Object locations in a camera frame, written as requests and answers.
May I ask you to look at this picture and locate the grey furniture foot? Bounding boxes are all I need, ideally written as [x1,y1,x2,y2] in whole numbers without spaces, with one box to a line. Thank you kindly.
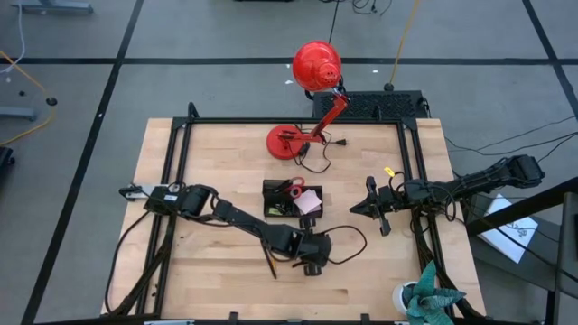
[0,105,38,123]
[10,0,95,15]

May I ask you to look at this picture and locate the white floor cable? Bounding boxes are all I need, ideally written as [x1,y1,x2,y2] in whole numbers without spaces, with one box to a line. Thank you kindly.
[0,0,27,76]

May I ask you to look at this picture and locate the red desk lamp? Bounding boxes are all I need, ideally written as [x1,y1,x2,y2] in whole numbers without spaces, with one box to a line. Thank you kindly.
[265,40,351,162]

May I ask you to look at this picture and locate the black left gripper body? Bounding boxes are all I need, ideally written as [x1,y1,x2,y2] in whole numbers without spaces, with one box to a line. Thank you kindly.
[297,217,333,278]

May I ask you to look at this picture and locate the red grey handled scissors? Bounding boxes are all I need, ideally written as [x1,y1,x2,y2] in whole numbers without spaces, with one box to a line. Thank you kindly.
[281,176,306,200]

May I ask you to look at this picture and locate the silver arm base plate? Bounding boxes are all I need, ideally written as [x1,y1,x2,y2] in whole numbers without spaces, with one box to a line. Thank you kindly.
[118,181,157,201]

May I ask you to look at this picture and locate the white paper sheet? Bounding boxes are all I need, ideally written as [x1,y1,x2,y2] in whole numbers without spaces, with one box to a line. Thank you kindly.
[478,193,540,265]

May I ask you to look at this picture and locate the teal succulent plant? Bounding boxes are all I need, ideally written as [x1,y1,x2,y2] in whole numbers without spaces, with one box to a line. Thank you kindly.
[403,260,467,325]

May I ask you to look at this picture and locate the yellow floor cable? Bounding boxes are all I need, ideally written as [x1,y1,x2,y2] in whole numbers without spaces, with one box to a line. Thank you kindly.
[0,49,59,148]

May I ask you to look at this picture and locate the black mesh desk organizer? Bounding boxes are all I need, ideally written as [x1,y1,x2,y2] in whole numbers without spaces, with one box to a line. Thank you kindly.
[262,178,325,219]

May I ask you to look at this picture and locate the black floor cable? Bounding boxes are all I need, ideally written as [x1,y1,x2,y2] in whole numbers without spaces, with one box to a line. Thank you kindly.
[326,0,340,45]

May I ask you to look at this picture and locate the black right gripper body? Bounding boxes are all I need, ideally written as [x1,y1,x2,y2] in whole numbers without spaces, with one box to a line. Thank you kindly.
[366,175,410,237]

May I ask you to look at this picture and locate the pink sticky notes pad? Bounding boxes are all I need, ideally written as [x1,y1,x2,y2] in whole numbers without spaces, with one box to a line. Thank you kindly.
[293,189,323,216]

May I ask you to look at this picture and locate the black cable bundle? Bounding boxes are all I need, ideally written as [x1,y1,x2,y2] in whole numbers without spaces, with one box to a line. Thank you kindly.
[409,210,487,322]
[104,209,178,318]

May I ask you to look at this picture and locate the black lamp power cord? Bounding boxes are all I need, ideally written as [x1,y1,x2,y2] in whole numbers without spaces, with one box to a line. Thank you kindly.
[287,124,349,175]

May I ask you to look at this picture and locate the black aluminium table frame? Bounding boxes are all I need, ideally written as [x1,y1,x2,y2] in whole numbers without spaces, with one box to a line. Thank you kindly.
[135,102,452,325]

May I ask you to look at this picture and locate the black perforated case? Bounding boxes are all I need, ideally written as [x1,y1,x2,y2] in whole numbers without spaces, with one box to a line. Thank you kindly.
[312,89,429,121]

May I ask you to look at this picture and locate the yellow hanging cable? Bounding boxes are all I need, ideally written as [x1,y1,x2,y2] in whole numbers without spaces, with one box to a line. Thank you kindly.
[383,0,422,92]

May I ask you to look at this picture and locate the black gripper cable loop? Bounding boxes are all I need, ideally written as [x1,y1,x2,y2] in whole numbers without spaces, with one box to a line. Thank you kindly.
[323,224,368,266]

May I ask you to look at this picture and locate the white plant pot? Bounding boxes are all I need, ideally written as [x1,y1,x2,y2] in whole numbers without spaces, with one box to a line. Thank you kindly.
[391,280,419,316]

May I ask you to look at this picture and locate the black diagonal beam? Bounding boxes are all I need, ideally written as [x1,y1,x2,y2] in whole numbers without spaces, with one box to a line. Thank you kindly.
[464,175,578,237]

